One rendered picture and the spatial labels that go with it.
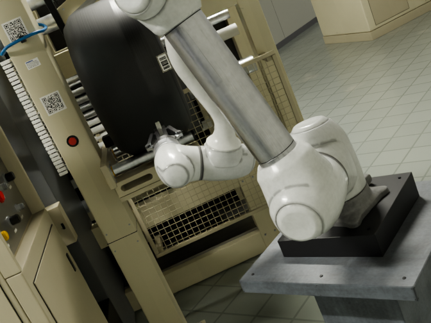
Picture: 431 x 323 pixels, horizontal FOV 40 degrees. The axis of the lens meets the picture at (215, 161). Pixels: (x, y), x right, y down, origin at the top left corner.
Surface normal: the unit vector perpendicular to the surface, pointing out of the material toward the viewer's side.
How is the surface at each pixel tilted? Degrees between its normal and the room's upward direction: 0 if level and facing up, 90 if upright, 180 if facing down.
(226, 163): 98
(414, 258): 0
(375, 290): 90
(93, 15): 30
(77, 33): 42
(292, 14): 90
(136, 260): 90
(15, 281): 90
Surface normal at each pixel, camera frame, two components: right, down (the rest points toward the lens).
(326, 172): 0.68, -0.44
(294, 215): -0.25, 0.59
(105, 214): 0.15, 0.25
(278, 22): 0.75, -0.11
